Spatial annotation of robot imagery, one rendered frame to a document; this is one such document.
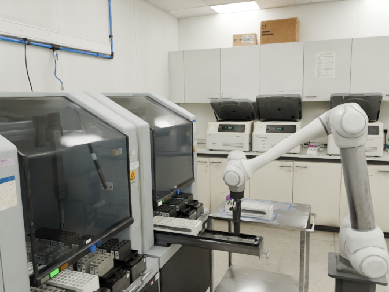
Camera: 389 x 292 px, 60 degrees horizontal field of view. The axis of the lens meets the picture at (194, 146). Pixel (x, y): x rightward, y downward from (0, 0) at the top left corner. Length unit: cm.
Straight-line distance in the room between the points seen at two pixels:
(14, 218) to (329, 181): 346
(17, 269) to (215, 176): 333
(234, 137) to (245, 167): 259
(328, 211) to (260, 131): 119
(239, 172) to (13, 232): 92
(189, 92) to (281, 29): 139
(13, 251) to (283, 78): 366
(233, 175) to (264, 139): 257
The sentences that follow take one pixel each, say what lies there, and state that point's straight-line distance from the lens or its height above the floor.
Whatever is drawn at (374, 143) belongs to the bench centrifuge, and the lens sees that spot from 407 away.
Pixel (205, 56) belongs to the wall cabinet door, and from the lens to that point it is 456.
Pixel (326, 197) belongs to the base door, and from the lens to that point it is 416.
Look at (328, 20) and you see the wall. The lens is 472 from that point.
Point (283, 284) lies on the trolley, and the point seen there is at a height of 28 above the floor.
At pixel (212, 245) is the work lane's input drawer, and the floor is 78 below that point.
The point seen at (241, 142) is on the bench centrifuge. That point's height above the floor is 102.
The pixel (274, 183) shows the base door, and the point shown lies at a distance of 416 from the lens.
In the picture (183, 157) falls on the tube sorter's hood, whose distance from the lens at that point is 228.
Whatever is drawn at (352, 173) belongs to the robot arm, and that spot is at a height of 124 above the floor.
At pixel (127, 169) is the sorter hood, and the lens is 165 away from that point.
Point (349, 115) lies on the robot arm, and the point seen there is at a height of 149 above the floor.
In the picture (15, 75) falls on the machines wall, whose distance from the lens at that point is 268.
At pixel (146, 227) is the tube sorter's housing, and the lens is 191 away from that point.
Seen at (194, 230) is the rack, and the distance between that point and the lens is 193.
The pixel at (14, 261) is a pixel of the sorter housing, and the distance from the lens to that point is 124.
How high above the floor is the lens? 157
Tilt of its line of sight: 8 degrees down
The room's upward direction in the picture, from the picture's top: 1 degrees counter-clockwise
